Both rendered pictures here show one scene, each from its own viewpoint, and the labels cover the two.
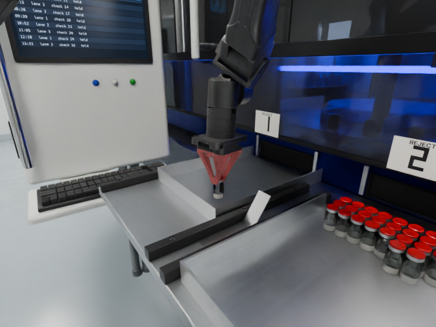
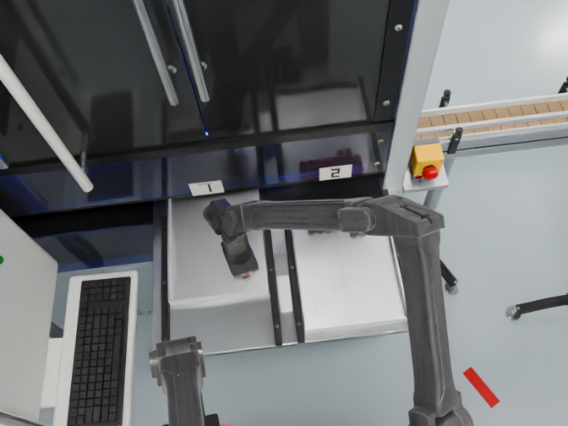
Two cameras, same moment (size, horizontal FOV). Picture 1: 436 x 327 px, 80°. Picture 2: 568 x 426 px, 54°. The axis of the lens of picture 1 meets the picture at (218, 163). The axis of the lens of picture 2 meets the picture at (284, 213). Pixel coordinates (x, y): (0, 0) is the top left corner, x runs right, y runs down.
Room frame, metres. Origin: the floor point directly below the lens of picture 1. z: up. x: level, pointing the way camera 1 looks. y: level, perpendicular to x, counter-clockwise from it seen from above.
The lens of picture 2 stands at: (0.06, 0.37, 2.27)
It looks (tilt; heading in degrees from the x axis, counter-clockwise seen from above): 62 degrees down; 306
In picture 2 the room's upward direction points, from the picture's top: 7 degrees counter-clockwise
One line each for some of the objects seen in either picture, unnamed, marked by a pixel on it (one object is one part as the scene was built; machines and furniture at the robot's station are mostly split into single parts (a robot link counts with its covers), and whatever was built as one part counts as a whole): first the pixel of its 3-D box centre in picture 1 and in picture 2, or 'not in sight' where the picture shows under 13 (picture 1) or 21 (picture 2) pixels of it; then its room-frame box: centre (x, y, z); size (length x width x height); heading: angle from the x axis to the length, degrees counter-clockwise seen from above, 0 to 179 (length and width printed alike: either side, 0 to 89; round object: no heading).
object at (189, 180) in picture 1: (239, 174); (215, 238); (0.62, -0.06, 0.90); 0.34 x 0.26 x 0.04; 126
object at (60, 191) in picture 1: (111, 181); (100, 348); (0.75, 0.34, 0.82); 0.40 x 0.14 x 0.02; 124
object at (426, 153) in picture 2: not in sight; (426, 157); (0.21, -0.50, 0.99); 0.08 x 0.07 x 0.07; 126
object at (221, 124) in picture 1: (220, 126); (238, 250); (0.49, -0.01, 1.05); 0.10 x 0.07 x 0.07; 142
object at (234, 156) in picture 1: (218, 161); not in sight; (0.49, 0.00, 0.98); 0.07 x 0.07 x 0.09; 52
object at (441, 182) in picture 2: not in sight; (420, 168); (0.23, -0.54, 0.87); 0.14 x 0.13 x 0.02; 126
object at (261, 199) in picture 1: (236, 218); (283, 282); (0.39, -0.03, 0.91); 0.14 x 0.03 x 0.06; 127
